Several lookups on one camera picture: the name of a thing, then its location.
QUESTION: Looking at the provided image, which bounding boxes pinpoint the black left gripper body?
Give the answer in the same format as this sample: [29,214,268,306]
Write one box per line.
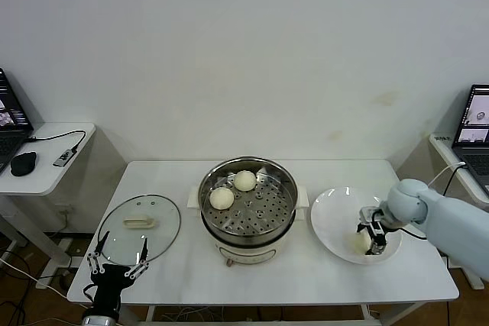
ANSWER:
[89,263,134,318]

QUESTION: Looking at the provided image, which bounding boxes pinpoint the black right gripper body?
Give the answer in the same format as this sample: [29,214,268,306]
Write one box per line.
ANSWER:
[377,203,400,233]

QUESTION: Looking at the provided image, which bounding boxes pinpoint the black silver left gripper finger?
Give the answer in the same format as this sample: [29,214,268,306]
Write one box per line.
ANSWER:
[86,230,111,276]
[123,236,151,280]

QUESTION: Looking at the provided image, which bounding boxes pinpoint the white steamed baozi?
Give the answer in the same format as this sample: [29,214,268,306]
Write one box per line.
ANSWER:
[345,231,372,255]
[233,169,257,192]
[209,187,235,211]

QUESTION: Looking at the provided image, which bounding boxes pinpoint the glass lid with cream handle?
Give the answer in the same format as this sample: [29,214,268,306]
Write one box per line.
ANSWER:
[97,193,182,259]

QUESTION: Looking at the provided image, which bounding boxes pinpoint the perforated stainless steel steamer pot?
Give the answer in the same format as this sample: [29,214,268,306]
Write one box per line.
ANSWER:
[198,156,299,245]

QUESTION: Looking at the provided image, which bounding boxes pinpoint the round white plate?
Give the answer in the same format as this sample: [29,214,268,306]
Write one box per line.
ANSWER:
[309,186,403,266]

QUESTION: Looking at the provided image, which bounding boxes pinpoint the white side table with mouse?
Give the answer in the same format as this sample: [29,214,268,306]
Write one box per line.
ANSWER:
[0,122,128,291]

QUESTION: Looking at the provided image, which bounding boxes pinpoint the small grey usb hub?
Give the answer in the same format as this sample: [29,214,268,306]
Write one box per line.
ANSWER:
[52,147,76,169]

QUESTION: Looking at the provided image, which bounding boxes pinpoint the cream electric cooker base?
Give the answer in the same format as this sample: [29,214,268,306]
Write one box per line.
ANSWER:
[186,184,309,268]

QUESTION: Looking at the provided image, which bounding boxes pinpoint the black computer mouse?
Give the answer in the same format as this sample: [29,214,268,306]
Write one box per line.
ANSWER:
[10,151,38,177]

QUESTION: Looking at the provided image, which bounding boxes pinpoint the grey laptop with bright screen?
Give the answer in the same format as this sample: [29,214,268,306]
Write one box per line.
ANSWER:
[452,83,489,193]

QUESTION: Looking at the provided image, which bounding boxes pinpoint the black laptop with dark screen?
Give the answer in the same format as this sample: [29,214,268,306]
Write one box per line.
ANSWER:
[0,67,35,174]

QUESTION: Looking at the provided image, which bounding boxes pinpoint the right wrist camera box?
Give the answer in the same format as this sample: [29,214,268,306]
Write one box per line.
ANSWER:
[358,206,380,224]

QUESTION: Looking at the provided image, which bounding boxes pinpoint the white laptop cable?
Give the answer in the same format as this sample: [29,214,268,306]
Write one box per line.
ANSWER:
[427,161,468,190]

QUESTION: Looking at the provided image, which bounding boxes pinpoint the black usb hub cable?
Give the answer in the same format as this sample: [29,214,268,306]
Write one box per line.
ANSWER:
[23,129,87,151]

